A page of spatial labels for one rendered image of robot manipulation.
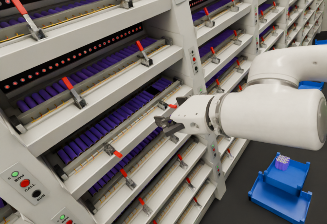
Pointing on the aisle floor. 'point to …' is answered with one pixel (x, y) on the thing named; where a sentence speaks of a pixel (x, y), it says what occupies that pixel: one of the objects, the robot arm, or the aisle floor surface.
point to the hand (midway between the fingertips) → (170, 111)
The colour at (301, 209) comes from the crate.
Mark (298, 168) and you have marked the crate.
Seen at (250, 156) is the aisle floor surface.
